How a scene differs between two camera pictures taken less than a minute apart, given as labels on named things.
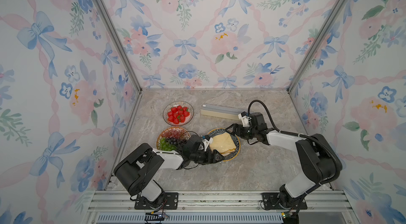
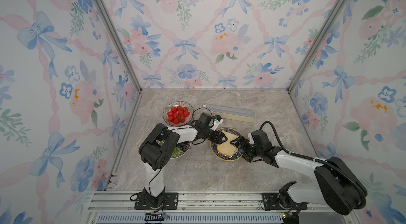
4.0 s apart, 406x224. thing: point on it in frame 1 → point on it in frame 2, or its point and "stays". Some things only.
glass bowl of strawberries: [178, 113] stays
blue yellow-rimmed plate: [224, 142] stays
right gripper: [235, 126] → [246, 156]
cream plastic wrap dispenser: [222, 111] stays
